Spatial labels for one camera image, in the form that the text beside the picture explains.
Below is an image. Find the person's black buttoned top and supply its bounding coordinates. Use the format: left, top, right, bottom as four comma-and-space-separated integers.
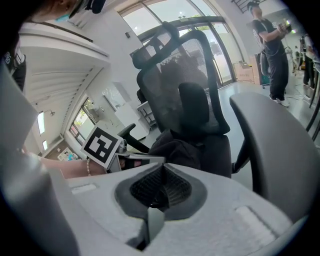
1, 34, 28, 93

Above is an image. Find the plastic-wrapped white pallet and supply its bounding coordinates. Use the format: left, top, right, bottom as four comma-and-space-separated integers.
102, 81, 132, 111

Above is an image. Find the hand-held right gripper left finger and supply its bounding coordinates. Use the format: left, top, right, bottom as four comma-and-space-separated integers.
67, 162, 165, 251

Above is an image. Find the person's left forearm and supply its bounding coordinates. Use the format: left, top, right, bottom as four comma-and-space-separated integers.
37, 156, 109, 180

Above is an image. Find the person's face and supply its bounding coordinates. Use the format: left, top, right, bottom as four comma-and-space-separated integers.
32, 0, 85, 21

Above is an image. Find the black jacket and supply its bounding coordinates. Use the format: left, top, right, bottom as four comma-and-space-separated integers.
148, 129, 203, 172

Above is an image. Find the cardboard box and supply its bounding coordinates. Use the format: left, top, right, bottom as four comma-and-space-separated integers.
248, 55, 263, 86
233, 61, 256, 84

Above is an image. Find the teal face mask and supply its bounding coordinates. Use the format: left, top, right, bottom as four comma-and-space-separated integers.
54, 12, 71, 24

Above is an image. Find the black mesh office chair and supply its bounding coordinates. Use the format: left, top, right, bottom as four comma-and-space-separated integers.
117, 21, 320, 223
119, 0, 241, 87

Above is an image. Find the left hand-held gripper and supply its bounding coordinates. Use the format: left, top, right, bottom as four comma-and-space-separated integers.
80, 125, 166, 174

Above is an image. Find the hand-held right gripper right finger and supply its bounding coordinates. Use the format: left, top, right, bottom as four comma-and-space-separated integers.
149, 162, 294, 256

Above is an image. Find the white cube box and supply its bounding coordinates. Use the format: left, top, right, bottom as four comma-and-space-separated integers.
113, 102, 145, 131
127, 119, 152, 141

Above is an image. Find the white metal rack table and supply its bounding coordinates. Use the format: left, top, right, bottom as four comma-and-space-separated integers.
136, 100, 158, 131

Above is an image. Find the black rounded bag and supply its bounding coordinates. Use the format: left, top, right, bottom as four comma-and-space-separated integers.
136, 89, 149, 104

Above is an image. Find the black balcony railing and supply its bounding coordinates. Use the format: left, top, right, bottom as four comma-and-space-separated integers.
231, 0, 252, 13

